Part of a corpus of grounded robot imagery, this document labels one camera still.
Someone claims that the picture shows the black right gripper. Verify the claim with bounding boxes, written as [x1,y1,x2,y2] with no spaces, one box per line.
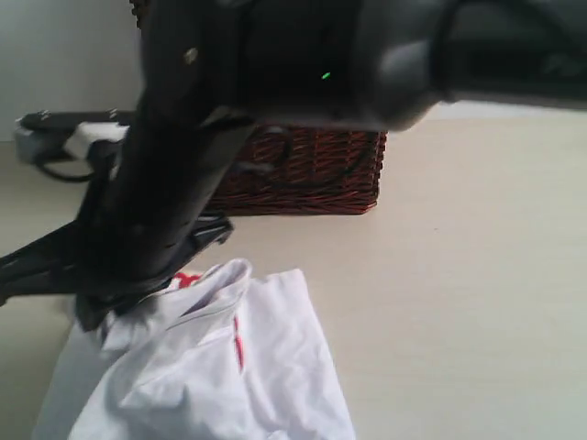
[1,150,234,331]

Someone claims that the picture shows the white t-shirt red lettering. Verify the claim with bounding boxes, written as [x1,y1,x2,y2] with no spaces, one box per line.
[32,258,355,439]

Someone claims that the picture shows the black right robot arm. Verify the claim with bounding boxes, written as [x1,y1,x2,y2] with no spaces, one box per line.
[1,1,586,330]

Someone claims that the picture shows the dark brown wicker basket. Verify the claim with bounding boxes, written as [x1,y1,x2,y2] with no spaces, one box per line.
[129,0,389,219]

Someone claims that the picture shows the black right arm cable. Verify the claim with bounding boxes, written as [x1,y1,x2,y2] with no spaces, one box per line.
[34,155,100,183]

